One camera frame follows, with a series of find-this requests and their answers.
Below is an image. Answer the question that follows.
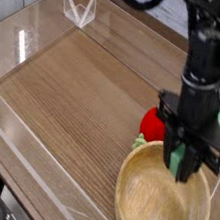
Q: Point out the green rectangular block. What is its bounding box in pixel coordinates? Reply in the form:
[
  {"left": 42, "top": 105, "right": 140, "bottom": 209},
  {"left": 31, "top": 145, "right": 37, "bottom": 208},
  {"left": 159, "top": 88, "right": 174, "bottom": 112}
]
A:
[{"left": 169, "top": 143, "right": 186, "bottom": 178}]

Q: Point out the light wooden bowl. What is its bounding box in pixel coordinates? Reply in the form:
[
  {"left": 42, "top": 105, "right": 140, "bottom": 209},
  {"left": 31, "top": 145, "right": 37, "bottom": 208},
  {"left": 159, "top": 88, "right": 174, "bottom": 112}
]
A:
[{"left": 114, "top": 141, "right": 211, "bottom": 220}]

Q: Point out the clear acrylic corner bracket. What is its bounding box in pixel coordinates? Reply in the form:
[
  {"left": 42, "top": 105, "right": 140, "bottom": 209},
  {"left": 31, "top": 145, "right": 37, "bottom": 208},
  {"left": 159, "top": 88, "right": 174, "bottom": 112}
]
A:
[{"left": 63, "top": 0, "right": 97, "bottom": 29}]

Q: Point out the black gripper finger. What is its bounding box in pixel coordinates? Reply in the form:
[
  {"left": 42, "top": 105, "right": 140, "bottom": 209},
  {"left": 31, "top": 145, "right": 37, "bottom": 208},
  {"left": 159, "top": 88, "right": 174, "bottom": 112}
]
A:
[
  {"left": 175, "top": 144, "right": 205, "bottom": 183},
  {"left": 163, "top": 123, "right": 180, "bottom": 167}
]

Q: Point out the red plush strawberry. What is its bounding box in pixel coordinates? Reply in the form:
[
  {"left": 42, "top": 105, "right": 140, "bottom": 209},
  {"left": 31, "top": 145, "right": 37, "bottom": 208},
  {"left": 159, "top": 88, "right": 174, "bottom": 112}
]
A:
[{"left": 132, "top": 107, "right": 165, "bottom": 149}]

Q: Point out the clear acrylic tray wall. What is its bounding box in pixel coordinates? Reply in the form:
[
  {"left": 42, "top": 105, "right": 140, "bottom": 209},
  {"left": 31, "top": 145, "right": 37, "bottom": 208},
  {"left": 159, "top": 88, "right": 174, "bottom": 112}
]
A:
[{"left": 0, "top": 0, "right": 220, "bottom": 220}]

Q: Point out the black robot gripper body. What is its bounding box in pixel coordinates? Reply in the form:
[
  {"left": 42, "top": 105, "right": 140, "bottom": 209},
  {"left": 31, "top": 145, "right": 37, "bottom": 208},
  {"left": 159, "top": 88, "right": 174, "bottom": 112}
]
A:
[{"left": 157, "top": 76, "right": 220, "bottom": 175}]

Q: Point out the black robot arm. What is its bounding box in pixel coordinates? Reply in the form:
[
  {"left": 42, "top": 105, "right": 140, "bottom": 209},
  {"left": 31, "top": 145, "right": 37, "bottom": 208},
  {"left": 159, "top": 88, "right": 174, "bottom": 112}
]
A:
[{"left": 157, "top": 0, "right": 220, "bottom": 183}]

